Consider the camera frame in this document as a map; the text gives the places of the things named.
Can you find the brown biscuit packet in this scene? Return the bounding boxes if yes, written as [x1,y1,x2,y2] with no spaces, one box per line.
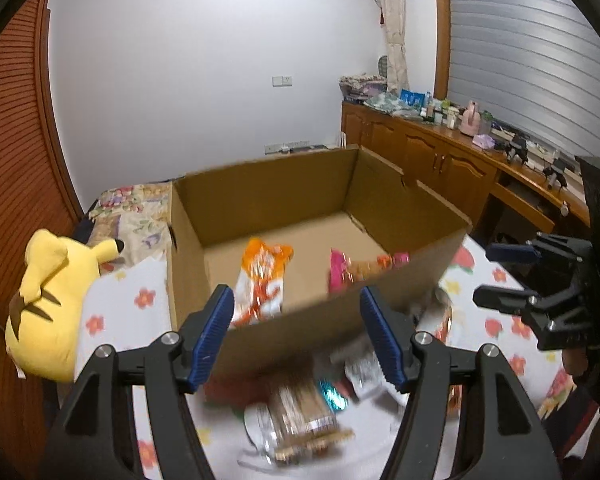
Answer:
[267,377,356,463]

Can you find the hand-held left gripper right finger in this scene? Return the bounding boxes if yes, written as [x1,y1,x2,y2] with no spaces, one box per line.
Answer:
[359,285,556,480]

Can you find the brown cardboard box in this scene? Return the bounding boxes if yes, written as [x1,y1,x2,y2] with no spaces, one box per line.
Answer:
[166,145,473,386]

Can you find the row of small bottles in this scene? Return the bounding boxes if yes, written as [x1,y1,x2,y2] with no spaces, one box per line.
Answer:
[420,97,461,128]

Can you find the wooden slatted wardrobe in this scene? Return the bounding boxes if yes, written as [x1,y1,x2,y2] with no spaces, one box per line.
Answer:
[0,0,88,480]

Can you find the silver and orange snack packet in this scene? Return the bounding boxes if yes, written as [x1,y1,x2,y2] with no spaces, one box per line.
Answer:
[344,350,411,401]

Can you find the small orange foil packet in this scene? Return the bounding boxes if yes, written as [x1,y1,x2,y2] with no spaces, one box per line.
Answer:
[352,255,395,282]

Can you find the pile of folded fabrics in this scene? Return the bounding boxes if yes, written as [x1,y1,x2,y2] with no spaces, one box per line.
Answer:
[339,74,388,102]

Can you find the green patterned cloth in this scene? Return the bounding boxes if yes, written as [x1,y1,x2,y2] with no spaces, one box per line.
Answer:
[364,92,422,120]

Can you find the orange and white snack packet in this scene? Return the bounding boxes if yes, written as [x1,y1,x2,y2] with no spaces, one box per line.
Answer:
[230,237,295,328]

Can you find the wooden cabinet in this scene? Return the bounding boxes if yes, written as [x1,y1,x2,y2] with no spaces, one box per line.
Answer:
[341,100,593,241]

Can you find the black gadget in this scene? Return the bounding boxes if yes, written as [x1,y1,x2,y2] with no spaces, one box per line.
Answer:
[505,135,529,164]
[542,159,569,189]

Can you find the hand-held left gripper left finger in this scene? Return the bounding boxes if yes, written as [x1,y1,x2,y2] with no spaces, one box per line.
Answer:
[40,284,236,480]

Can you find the grey window blinds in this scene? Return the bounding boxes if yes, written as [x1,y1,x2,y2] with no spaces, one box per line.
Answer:
[445,0,600,161]

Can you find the floral curtain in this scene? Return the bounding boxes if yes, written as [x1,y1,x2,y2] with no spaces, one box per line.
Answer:
[375,0,412,96]

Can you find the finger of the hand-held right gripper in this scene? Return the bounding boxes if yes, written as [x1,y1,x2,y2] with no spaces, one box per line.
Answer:
[486,232,596,287]
[472,280,600,352]

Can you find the pink snack packet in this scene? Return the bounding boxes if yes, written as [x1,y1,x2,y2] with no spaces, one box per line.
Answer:
[327,247,358,295]

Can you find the yellow plush toy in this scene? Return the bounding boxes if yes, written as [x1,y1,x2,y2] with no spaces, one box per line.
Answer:
[5,228,126,383]

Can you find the teal foil snack packet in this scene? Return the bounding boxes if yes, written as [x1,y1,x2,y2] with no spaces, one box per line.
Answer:
[317,379,351,413]

